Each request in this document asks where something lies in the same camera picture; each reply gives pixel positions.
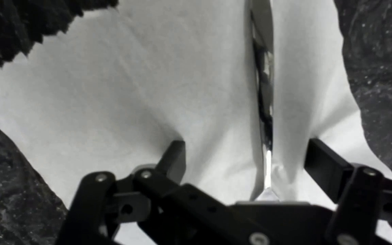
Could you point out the white paper napkin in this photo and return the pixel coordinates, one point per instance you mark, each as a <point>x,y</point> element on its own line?
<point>136,89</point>

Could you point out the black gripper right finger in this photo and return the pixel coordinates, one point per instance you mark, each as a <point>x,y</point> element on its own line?
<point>364,208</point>

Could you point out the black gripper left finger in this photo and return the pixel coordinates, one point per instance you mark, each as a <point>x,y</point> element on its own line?
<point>109,212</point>

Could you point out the silver metal fork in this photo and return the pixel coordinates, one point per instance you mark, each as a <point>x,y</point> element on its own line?
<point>264,89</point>

